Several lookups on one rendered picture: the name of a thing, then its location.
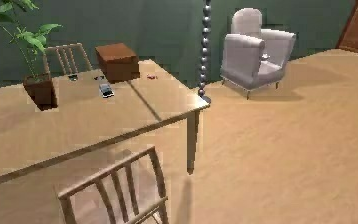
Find light wooden table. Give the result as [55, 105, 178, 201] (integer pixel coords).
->
[0, 59, 211, 188]

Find green house plant brown pot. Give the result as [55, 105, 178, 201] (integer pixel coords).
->
[0, 0, 63, 112]

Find brown wooden door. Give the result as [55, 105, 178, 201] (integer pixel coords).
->
[335, 0, 358, 57]

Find small grey phone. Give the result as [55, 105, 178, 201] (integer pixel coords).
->
[98, 83, 115, 99]

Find light wooden slatted chair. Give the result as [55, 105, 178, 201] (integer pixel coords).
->
[57, 145, 170, 224]
[42, 42, 93, 76]

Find brown box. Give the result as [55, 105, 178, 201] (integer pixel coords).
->
[94, 42, 141, 84]

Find light grey armchair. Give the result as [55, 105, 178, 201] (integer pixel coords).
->
[219, 7, 297, 100]

